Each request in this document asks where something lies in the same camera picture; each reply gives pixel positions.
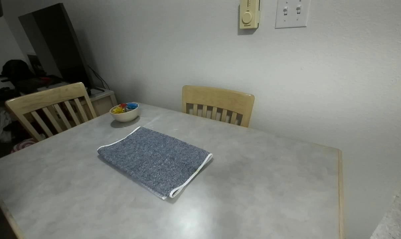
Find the blue-grey towel with white trim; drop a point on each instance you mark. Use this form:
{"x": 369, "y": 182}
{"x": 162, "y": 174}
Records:
{"x": 154, "y": 159}

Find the light wooden short-slat chair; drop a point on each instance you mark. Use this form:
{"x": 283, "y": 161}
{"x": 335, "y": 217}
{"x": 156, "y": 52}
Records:
{"x": 218, "y": 98}

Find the cream ceramic bowl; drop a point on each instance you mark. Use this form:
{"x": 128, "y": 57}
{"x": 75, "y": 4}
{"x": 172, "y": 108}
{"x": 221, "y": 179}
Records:
{"x": 126, "y": 117}

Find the red flower decoration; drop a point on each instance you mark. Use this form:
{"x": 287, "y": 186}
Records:
{"x": 122, "y": 105}

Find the yellow flower decoration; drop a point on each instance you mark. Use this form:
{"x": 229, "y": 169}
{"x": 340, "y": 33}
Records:
{"x": 117, "y": 109}

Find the small white cabinet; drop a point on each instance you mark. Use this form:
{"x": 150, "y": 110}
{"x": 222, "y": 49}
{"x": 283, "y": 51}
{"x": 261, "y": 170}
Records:
{"x": 104, "y": 104}

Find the light wooden tall-slat chair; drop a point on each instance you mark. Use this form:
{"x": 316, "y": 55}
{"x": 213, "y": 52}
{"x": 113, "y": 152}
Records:
{"x": 45, "y": 98}

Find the black rounded bag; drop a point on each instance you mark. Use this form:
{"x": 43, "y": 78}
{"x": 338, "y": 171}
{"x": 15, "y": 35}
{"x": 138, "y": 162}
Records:
{"x": 15, "y": 69}

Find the speckled grey countertop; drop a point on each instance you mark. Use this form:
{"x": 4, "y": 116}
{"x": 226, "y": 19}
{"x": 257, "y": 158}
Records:
{"x": 397, "y": 217}

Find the beige wall dimmer control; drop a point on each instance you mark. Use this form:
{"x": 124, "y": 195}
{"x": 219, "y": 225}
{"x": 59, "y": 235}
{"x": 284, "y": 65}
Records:
{"x": 249, "y": 15}

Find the white wall switch plate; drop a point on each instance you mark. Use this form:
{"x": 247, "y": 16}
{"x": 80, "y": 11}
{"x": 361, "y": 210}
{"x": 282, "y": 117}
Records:
{"x": 292, "y": 13}

